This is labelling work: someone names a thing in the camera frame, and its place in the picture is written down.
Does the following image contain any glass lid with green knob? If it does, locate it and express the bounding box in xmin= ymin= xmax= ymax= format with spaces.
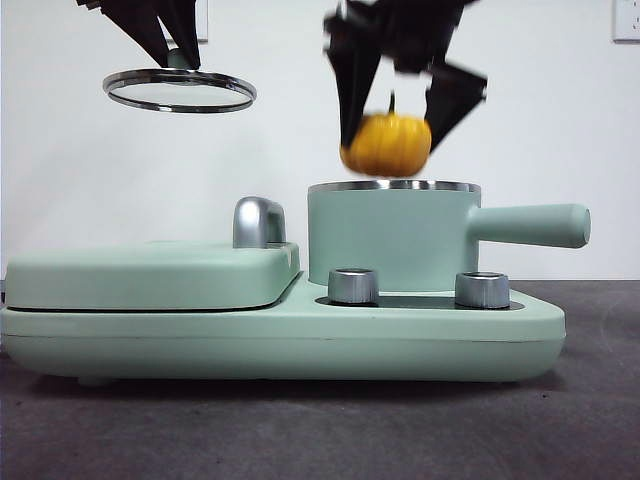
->
xmin=102 ymin=47 xmax=258 ymax=116

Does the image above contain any yellow toy pumpkin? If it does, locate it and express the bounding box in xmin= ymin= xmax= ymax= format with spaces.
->
xmin=338 ymin=92 xmax=433 ymax=178

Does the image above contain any silver control knob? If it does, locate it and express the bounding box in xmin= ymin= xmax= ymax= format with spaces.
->
xmin=327 ymin=268 xmax=381 ymax=306
xmin=454 ymin=271 xmax=511 ymax=309

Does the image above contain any black control panel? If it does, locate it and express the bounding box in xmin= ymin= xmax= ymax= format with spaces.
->
xmin=314 ymin=294 xmax=525 ymax=311

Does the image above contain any mint green griddle cover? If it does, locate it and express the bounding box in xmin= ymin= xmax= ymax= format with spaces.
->
xmin=3 ymin=241 xmax=304 ymax=313

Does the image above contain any mint green breakfast machine base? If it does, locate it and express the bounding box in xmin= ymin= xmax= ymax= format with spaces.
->
xmin=0 ymin=288 xmax=567 ymax=389

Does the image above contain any mint green pot with handle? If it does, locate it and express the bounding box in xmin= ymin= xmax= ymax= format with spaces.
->
xmin=307 ymin=179 xmax=593 ymax=296

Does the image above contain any silver griddle cover handle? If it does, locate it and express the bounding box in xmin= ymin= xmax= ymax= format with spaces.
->
xmin=232 ymin=197 xmax=288 ymax=250

